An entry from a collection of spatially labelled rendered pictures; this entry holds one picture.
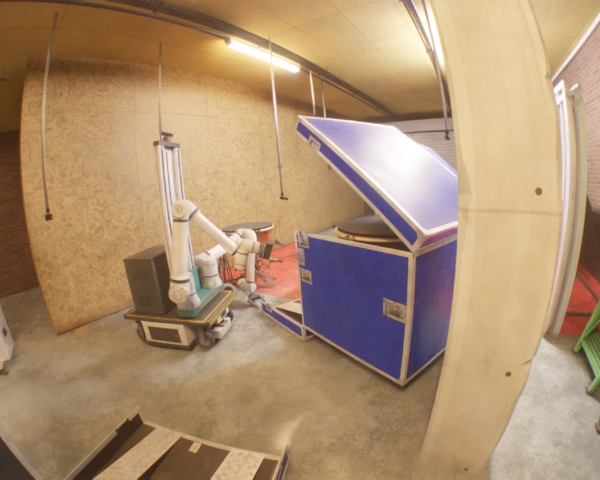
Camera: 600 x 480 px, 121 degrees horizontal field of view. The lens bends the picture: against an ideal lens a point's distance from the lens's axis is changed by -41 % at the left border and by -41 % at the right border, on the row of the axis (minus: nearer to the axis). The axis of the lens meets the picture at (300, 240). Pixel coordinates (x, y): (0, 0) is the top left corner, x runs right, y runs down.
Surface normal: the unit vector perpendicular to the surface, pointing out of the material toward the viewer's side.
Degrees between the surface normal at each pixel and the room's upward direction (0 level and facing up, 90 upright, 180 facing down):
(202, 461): 1
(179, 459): 1
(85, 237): 90
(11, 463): 90
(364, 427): 0
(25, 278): 90
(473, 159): 90
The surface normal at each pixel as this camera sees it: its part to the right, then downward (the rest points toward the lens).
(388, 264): -0.83, 0.18
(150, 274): -0.13, 0.22
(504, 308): -0.55, 0.22
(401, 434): -0.08, -0.97
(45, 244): 0.83, 0.05
